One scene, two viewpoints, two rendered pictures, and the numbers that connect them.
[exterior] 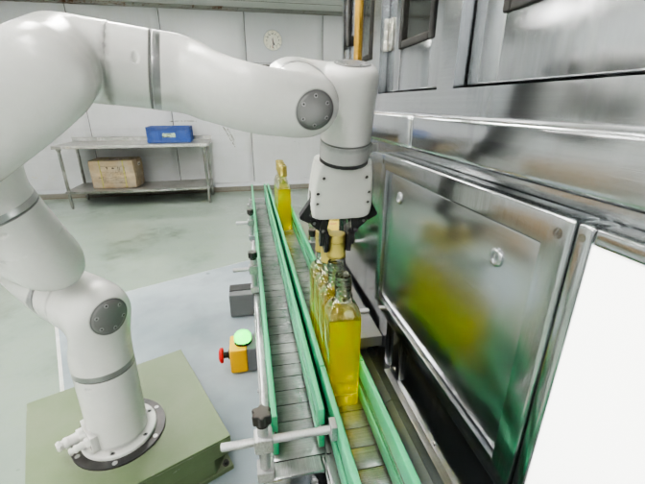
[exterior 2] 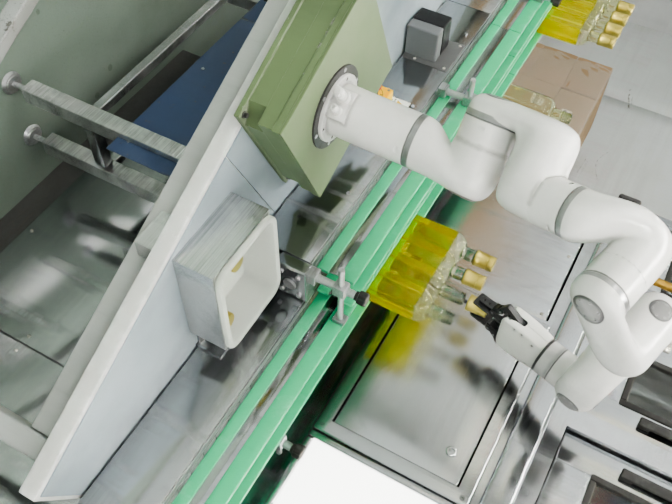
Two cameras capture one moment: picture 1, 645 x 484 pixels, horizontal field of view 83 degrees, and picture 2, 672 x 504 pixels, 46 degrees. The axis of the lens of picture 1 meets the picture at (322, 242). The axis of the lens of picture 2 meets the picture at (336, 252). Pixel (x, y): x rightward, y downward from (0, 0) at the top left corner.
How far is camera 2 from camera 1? 126 cm
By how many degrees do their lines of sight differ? 42
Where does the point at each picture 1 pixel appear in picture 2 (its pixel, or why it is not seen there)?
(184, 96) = not seen: hidden behind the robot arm
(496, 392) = (371, 432)
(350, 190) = (517, 351)
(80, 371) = (416, 156)
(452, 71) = (578, 428)
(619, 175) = not seen: outside the picture
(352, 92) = not seen: hidden behind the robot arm
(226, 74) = (600, 389)
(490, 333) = (405, 435)
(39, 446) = (334, 50)
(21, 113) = (598, 349)
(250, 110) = (576, 387)
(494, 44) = (578, 462)
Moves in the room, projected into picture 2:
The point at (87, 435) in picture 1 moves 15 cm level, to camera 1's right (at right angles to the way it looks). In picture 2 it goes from (345, 116) to (335, 187)
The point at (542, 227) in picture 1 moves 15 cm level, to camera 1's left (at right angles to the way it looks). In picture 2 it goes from (465, 490) to (484, 446)
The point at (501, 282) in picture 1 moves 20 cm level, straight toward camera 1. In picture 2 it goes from (436, 451) to (408, 494)
